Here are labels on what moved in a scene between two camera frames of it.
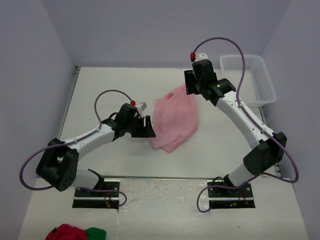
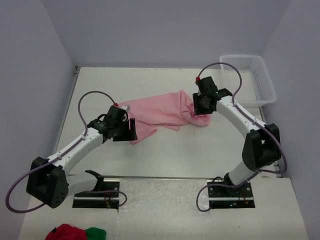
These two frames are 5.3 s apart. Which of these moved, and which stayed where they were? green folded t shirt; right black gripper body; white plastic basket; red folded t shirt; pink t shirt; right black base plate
Moved: right black gripper body; pink t shirt
Stayed: white plastic basket; red folded t shirt; right black base plate; green folded t shirt
